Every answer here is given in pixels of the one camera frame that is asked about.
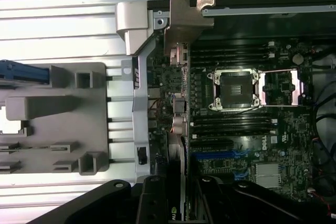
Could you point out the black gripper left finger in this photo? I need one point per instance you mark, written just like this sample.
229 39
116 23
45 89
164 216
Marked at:
152 203

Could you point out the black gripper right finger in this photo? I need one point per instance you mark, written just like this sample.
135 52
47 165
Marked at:
218 203

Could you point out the blue expansion slot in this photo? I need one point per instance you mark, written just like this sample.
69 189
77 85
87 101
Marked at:
210 155

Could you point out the silver chipset heatsink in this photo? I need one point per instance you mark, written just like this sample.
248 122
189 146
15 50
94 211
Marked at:
267 175

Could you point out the black expansion slot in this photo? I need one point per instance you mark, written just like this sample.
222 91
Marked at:
212 142

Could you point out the green Dell motherboard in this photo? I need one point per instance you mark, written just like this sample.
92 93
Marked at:
288 142

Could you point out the open black PC case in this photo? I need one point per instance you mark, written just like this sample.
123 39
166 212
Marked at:
139 103

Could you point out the CPU socket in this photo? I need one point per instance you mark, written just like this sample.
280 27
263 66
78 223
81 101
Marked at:
233 89

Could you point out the grey plastic parts rack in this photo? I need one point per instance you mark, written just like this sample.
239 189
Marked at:
52 108

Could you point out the metal socket cover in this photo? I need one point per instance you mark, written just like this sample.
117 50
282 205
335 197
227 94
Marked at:
296 87

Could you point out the silver CPU chip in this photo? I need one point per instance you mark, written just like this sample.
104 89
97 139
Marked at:
9 121

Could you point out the coin cell battery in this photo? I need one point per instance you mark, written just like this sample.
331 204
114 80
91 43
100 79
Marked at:
297 58

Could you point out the hard disk in blue caddy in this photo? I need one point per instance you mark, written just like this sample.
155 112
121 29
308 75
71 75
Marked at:
23 73

